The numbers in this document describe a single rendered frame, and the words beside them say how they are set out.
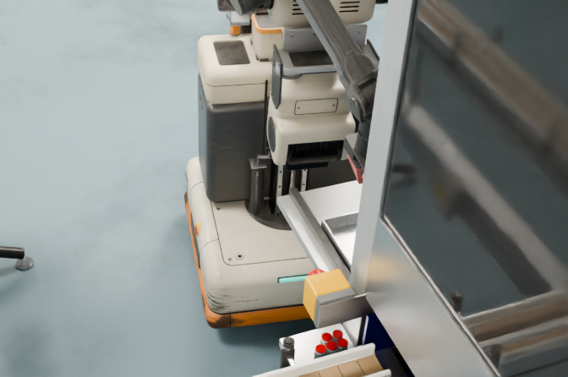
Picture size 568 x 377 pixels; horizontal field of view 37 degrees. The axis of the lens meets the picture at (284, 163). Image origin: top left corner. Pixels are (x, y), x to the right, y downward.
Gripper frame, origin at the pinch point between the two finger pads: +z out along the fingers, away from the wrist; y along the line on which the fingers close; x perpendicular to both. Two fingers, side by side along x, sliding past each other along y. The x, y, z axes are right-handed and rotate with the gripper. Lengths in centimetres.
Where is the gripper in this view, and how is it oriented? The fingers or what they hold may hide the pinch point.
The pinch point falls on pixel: (362, 179)
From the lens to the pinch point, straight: 181.6
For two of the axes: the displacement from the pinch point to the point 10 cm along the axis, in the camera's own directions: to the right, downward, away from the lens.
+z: -0.9, 7.0, 7.0
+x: 9.3, -1.9, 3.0
